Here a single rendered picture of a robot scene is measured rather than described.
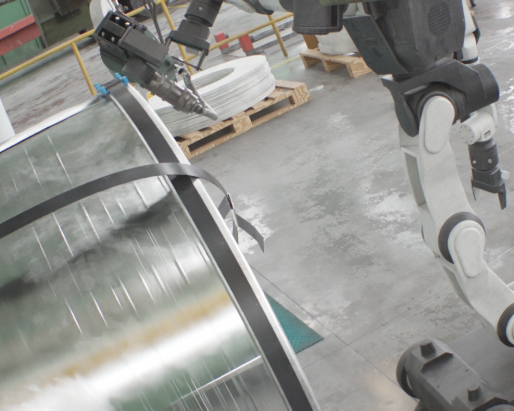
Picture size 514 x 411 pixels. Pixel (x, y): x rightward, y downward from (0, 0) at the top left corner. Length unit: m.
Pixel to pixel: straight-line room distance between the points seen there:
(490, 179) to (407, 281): 1.20
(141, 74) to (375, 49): 0.57
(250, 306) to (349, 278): 2.46
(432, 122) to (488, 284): 0.51
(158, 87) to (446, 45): 0.71
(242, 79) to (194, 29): 4.54
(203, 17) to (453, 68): 0.72
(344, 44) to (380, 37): 5.54
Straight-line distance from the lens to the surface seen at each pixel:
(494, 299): 2.51
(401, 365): 2.83
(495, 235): 3.82
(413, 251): 3.93
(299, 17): 2.10
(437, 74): 2.27
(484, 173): 2.59
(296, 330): 3.66
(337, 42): 7.75
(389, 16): 2.14
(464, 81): 2.31
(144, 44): 2.17
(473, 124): 2.51
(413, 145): 2.41
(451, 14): 2.20
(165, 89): 2.20
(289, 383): 1.50
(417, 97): 2.28
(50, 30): 3.00
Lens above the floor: 1.60
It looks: 18 degrees down
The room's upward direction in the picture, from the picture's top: 23 degrees counter-clockwise
